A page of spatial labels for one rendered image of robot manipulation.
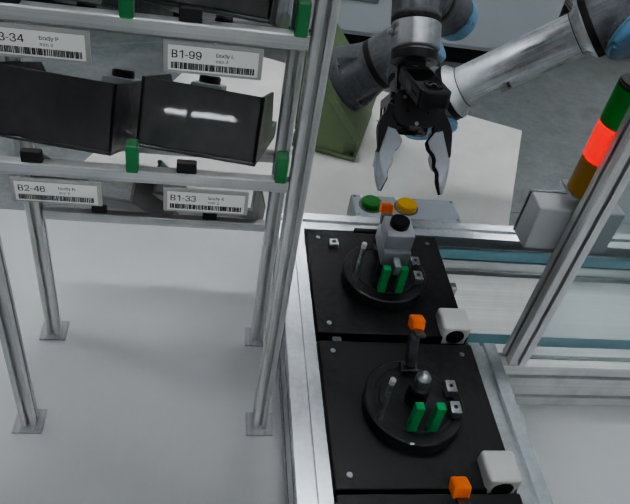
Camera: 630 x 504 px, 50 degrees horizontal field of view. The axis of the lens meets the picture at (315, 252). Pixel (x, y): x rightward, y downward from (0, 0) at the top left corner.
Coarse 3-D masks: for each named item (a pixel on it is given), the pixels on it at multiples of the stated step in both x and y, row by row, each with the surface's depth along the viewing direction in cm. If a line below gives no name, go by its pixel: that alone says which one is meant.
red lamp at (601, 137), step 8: (600, 120) 81; (600, 128) 80; (608, 128) 79; (592, 136) 82; (600, 136) 80; (608, 136) 79; (592, 144) 82; (600, 144) 80; (608, 144) 80; (584, 152) 83; (592, 152) 82; (600, 152) 81; (592, 160) 82; (600, 160) 81
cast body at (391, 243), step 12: (384, 216) 104; (396, 216) 103; (384, 228) 103; (396, 228) 102; (408, 228) 103; (384, 240) 103; (396, 240) 102; (408, 240) 102; (384, 252) 103; (396, 252) 103; (408, 252) 104; (384, 264) 105; (396, 264) 103
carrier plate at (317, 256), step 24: (312, 240) 117; (360, 240) 118; (432, 240) 122; (312, 264) 112; (336, 264) 113; (432, 264) 117; (312, 288) 108; (336, 288) 108; (432, 288) 112; (336, 312) 104; (360, 312) 105; (384, 312) 106; (408, 312) 107; (432, 312) 108; (360, 336) 102; (384, 336) 103; (432, 336) 104
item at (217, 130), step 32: (160, 96) 70; (192, 96) 70; (224, 96) 70; (256, 96) 70; (160, 128) 71; (192, 128) 71; (224, 128) 71; (256, 128) 71; (224, 160) 72; (256, 160) 73
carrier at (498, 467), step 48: (336, 384) 94; (384, 384) 93; (432, 384) 94; (480, 384) 98; (336, 432) 88; (384, 432) 87; (432, 432) 88; (480, 432) 92; (336, 480) 83; (384, 480) 84; (432, 480) 85; (480, 480) 86
